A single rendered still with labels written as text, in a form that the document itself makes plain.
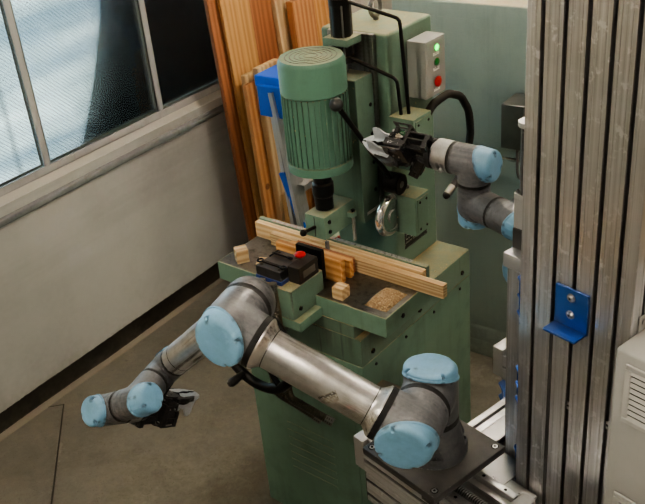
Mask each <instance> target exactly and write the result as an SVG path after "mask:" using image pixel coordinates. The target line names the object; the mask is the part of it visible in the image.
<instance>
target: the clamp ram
mask: <svg viewBox="0 0 645 504"><path fill-rule="evenodd" d="M295 245H296V252H297V251H304V252H305V253H307V254H311V255H314V256H317V259H318V269H320V270H322V274H323V280H324V279H325V278H326V269H325V259H324V250H323V249H320V248H317V247H314V246H310V245H307V244H304V243H301V242H297V243H296V244H295Z"/></svg>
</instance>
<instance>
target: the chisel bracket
mask: <svg viewBox="0 0 645 504"><path fill-rule="evenodd" d="M333 200H334V208H333V209H331V210H328V211H319V210H317V209H316V206H315V207H314V208H312V209H310V210H309V211H307V212H306V213H305V222H306V229H308V228H310V227H312V226H314V225H315V226H316V229H314V230H312V231H310V232H308V233H307V235H309V236H313V237H316V238H319V239H323V240H327V239H329V238H330V237H332V236H333V235H335V234H336V233H337V232H339V231H340V230H342V229H343V228H345V227H346V226H348V225H349V224H350V223H352V218H351V217H347V212H348V211H349V210H351V209H352V208H354V202H353V199H351V198H347V197H343V196H340V195H336V194H334V195H333Z"/></svg>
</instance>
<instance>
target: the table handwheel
mask: <svg viewBox="0 0 645 504"><path fill-rule="evenodd" d="M272 317H273V318H275V319H276V320H277V323H278V327H279V329H280V330H281V331H283V332H284V333H286V334H288V332H287V330H288V329H290V328H288V327H285V326H283V325H282V324H281V323H280V321H279V320H278V319H277V318H276V317H275V316H274V315H273V316H272ZM288 335H289V334H288ZM231 368H232V369H233V370H234V372H235V373H236V374H237V373H239V372H241V371H244V372H245V374H246V375H245V377H244V378H243V379H242V380H244V381H245V382H246V383H247V384H249V385H250V386H252V387H253V388H255V389H257V390H259V391H262V392H265V393H270V394H279V393H283V392H285V391H287V390H288V389H290V388H291V387H292V385H290V384H288V383H287V382H285V381H282V382H280V380H279V379H278V377H276V376H275V375H273V374H271V373H269V372H268V371H267V372H268V374H269V376H270V378H271V379H272V381H273V383H268V382H265V381H262V380H260V379H259V378H257V377H255V376H254V375H252V374H251V373H250V372H249V371H248V370H247V369H245V368H244V366H242V365H240V364H239V363H238V364H236V365H234V366H231Z"/></svg>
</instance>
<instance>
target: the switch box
mask: <svg viewBox="0 0 645 504"><path fill-rule="evenodd" d="M436 43H438V45H439V49H438V50H439V54H437V55H435V56H433V53H435V52H436V51H435V50H434V45H435V44H436ZM438 50H437V51H438ZM436 57H438V58H439V60H440V62H439V65H437V66H439V69H437V70H436V71H434V70H433V68H435V67H437V66H435V65H434V59H435V58H436ZM407 61H408V85H409V97H412V98H418V99H424V100H427V99H429V98H431V97H432V96H434V95H436V94H438V93H439V92H441V91H443V90H444V89H445V42H444V33H439V32H430V31H425V32H423V33H421V34H419V35H417V36H415V37H413V38H411V39H409V40H407ZM437 76H441V78H442V83H441V85H440V89H438V90H437V91H435V92H434V89H435V88H436V86H435V78H436V77H437Z"/></svg>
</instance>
